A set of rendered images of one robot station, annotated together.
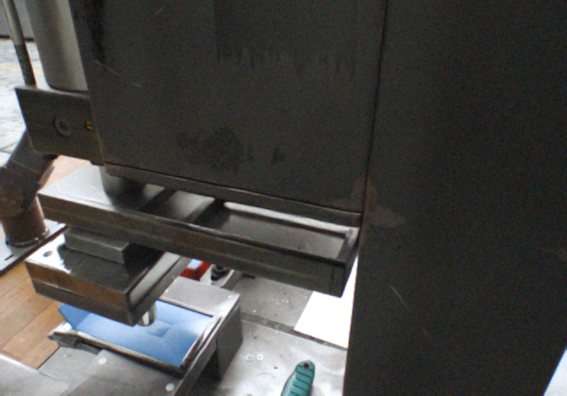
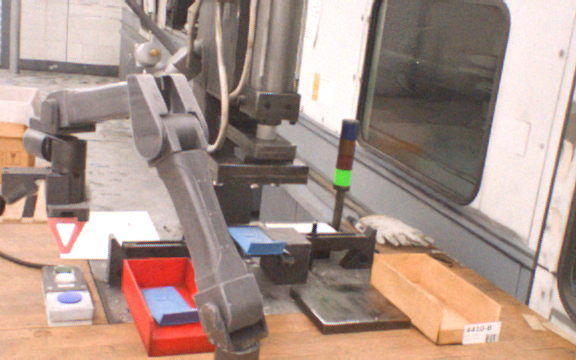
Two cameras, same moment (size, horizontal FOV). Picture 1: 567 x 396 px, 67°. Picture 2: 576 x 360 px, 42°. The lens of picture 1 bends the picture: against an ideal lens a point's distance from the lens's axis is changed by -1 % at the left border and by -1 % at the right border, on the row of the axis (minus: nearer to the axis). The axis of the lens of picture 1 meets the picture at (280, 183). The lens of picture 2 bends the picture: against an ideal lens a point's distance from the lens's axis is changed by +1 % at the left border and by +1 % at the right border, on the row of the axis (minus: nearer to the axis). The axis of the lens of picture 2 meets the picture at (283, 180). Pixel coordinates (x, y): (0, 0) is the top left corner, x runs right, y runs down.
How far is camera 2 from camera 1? 1.70 m
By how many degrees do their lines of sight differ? 118
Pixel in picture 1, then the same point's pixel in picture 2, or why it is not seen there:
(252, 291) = not seen: hidden behind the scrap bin
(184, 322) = (237, 231)
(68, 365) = (282, 305)
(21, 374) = (308, 300)
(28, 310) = (280, 338)
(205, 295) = not seen: hidden behind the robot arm
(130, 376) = (276, 235)
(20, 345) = (298, 326)
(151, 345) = (259, 234)
